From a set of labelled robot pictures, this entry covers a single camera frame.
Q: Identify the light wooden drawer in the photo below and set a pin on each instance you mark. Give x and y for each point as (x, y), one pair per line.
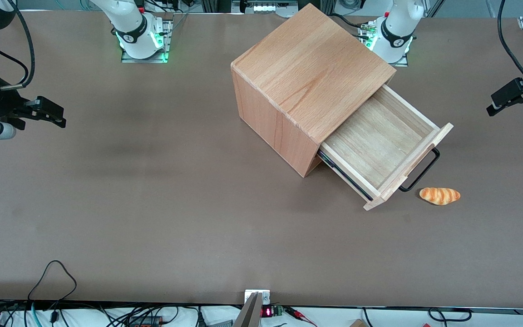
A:
(375, 145)

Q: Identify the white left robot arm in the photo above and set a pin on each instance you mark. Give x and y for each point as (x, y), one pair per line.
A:
(395, 27)

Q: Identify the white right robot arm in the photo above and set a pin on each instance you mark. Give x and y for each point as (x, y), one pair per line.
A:
(132, 27)

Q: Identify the light wooden drawer cabinet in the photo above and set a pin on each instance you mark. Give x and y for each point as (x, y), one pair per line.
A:
(307, 68)

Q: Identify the golden striped bread roll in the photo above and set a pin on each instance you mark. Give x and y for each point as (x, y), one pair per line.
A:
(439, 195)

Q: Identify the orange and black device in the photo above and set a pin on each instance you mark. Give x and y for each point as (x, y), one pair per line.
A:
(145, 323)

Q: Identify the white device with ports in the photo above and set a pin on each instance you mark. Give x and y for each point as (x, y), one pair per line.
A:
(270, 7)

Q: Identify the grey ribbed block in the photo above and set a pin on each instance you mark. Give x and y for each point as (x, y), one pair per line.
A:
(220, 324)

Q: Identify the brown cardboard piece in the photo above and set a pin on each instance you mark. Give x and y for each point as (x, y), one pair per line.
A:
(357, 324)

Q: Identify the wooden plank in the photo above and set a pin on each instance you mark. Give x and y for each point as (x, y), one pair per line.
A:
(249, 315)

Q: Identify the red LED display module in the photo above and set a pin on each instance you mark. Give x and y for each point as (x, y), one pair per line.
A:
(267, 312)

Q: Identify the red and black clip leads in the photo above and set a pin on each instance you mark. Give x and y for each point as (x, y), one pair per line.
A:
(294, 311)

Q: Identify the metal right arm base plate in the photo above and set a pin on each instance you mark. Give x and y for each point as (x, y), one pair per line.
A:
(168, 45)

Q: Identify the black drawer slide rail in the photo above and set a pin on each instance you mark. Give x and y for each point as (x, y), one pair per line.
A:
(343, 173)

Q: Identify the white table edge bracket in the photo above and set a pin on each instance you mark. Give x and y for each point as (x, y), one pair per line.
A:
(266, 297)

